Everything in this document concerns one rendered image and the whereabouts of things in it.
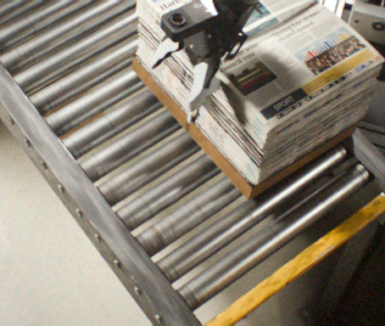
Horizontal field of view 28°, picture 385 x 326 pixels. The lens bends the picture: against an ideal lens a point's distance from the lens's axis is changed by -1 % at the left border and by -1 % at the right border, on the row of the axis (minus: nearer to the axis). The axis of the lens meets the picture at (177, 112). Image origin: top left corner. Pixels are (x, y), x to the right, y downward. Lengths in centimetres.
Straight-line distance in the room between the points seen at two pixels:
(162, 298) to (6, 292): 97
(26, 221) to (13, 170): 18
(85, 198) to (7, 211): 94
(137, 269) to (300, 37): 51
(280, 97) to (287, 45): 12
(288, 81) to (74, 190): 47
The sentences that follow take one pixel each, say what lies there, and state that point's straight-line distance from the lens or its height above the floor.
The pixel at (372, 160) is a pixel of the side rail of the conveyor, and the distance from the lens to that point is 158.
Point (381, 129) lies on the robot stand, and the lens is 233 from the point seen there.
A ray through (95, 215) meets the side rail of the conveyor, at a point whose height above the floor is 80.
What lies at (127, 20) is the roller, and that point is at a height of 80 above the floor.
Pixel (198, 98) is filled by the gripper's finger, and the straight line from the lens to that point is 129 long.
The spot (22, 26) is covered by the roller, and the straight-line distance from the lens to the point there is 175.
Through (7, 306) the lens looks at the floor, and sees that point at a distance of 230.
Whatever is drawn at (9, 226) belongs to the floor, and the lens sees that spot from 239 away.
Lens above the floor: 212
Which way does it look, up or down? 57 degrees down
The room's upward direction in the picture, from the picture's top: 1 degrees clockwise
